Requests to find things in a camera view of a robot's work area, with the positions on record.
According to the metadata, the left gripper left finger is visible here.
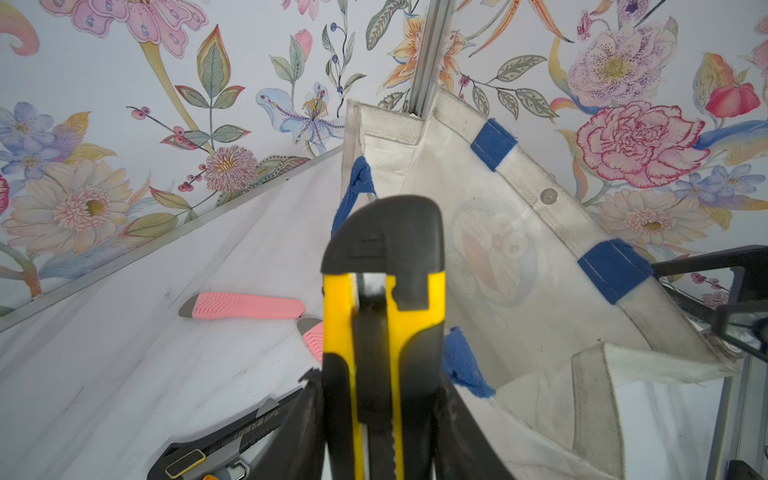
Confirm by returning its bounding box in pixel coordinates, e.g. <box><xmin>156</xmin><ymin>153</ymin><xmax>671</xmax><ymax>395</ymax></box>
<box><xmin>248</xmin><ymin>369</ymin><xmax>326</xmax><ymax>480</ymax></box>

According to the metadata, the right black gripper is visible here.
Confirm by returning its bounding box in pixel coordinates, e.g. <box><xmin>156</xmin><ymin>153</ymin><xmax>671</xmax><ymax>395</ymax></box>
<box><xmin>651</xmin><ymin>245</ymin><xmax>767</xmax><ymax>362</ymax></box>

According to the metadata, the small yellow black knife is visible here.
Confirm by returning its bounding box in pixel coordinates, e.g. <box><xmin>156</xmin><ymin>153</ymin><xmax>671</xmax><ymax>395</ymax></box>
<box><xmin>147</xmin><ymin>387</ymin><xmax>303</xmax><ymax>480</ymax></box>

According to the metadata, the yellow black utility knife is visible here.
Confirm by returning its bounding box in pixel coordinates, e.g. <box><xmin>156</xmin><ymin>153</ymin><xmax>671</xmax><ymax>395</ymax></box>
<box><xmin>321</xmin><ymin>195</ymin><xmax>446</xmax><ymax>479</ymax></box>

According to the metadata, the white canvas cartoon pouch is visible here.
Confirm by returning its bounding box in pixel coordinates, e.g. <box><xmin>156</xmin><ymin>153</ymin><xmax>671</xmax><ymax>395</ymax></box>
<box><xmin>342</xmin><ymin>92</ymin><xmax>738</xmax><ymax>479</ymax></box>

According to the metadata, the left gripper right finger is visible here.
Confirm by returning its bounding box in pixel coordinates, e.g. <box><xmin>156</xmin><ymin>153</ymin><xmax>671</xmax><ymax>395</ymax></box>
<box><xmin>433</xmin><ymin>373</ymin><xmax>515</xmax><ymax>480</ymax></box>

